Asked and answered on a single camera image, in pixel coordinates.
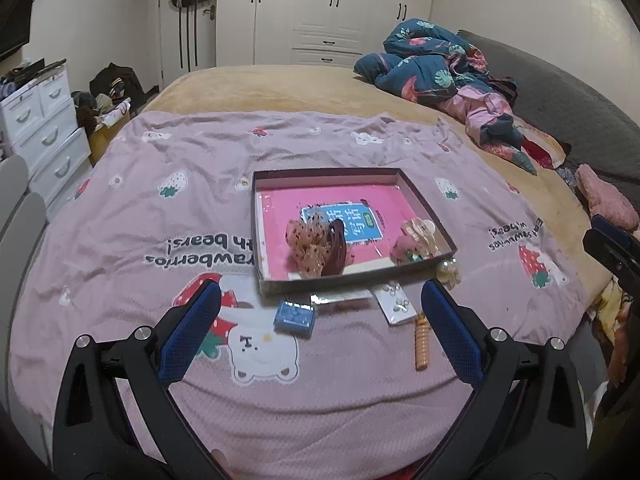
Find cream flower hair clip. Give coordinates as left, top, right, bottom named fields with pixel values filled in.
left=436, top=257, right=461, bottom=290

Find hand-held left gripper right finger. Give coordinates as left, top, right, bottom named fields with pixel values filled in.
left=400, top=277, right=588, bottom=480

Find small blue box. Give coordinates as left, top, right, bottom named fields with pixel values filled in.
left=273, top=301, right=316, bottom=336

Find beige claw hair clip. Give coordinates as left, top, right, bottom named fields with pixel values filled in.
left=400, top=216, right=437, bottom=256

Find black television screen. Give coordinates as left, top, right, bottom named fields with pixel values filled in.
left=0, top=0, right=43, bottom=58

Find dark red hair clip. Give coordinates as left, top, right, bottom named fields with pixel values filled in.
left=320, top=219, right=348, bottom=277

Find white door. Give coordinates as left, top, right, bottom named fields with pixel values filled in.
left=159, top=0, right=218, bottom=91

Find orange spiral hair tie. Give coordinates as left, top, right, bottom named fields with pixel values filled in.
left=414, top=312, right=432, bottom=372

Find orange sheer dotted scrunchie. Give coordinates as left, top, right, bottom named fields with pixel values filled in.
left=285, top=207, right=336, bottom=277

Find yellow printed cloth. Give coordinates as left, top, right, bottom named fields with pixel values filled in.
left=590, top=280, right=631, bottom=361

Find shallow cardboard box tray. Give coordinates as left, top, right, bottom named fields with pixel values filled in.
left=250, top=167, right=458, bottom=298

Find yellow cardboard box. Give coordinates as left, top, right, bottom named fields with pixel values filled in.
left=89, top=110, right=132, bottom=166

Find pink printed blanket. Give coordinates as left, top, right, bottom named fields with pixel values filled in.
left=10, top=110, right=588, bottom=466

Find red and yellow pillow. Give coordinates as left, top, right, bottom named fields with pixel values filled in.
left=520, top=125, right=571, bottom=171

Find pink pajama garment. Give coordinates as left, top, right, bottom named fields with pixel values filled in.
left=440, top=85, right=538, bottom=176

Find pink fuzzy cloth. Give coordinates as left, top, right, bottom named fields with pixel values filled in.
left=574, top=163, right=640, bottom=233

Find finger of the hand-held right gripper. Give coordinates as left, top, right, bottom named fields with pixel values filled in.
left=582, top=214, right=640, bottom=286

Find hanging black belts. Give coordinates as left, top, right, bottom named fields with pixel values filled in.
left=175, top=7, right=201, bottom=68

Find white wardrobe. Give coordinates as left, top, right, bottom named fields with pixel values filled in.
left=216, top=0, right=441, bottom=68

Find white drawer chest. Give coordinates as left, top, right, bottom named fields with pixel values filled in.
left=0, top=60, right=92, bottom=208

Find blue floral duvet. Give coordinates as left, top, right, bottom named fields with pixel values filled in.
left=354, top=18, right=516, bottom=106

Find black bag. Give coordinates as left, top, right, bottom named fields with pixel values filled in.
left=90, top=62, right=147, bottom=106

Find tan bed blanket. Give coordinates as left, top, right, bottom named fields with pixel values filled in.
left=132, top=64, right=613, bottom=281

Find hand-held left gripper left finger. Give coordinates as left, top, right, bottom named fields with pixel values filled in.
left=52, top=280, right=236, bottom=480

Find pile of clothes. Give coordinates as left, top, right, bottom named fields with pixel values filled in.
left=71, top=91, right=132, bottom=136

